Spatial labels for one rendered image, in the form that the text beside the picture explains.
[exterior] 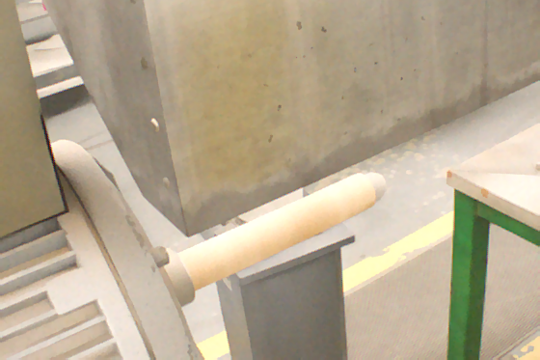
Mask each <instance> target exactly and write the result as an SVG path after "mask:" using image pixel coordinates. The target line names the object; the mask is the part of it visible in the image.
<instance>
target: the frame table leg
mask: <svg viewBox="0 0 540 360"><path fill-rule="evenodd" d="M490 224H491V222H489V221H487V220H486V219H484V218H482V217H480V216H479V215H475V214H474V197H470V196H468V195H466V194H465V193H463V192H461V191H459V190H458V189H456V188H454V214H453V224H452V264H451V277H450V298H449V324H448V339H447V353H446V360H479V358H480V350H481V339H482V321H483V318H484V301H485V286H486V282H487V262H488V244H489V239H490Z"/></svg>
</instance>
